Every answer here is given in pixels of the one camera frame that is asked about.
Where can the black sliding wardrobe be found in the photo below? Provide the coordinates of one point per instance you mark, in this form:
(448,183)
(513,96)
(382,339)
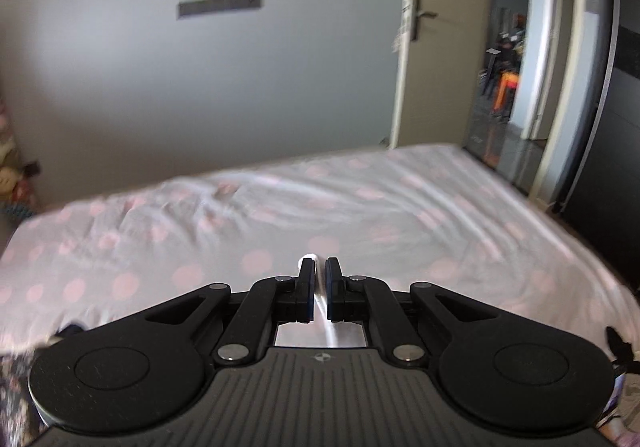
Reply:
(620,127)

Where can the white fleece sweatshirt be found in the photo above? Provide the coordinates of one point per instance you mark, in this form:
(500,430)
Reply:
(320,334)

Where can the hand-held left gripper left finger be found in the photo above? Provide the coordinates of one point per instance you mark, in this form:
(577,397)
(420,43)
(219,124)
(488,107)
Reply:
(305,297)

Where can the orange lit object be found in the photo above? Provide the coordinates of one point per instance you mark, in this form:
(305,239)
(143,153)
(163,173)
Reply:
(505,87)

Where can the column of plush toys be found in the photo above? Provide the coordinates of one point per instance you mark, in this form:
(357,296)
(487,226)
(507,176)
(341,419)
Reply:
(10,177)

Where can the bed with polka dot sheet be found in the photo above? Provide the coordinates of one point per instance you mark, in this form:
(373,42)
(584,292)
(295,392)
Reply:
(250,227)

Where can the grey wall switch panel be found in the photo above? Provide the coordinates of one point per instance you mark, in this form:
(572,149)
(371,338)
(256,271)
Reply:
(220,5)

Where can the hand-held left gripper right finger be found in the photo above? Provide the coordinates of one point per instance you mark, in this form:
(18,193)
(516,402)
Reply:
(334,297)

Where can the cream door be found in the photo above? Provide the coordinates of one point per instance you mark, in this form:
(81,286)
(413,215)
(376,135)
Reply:
(440,77)

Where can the dark floral garment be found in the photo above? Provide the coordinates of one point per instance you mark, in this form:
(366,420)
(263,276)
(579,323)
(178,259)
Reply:
(15,402)

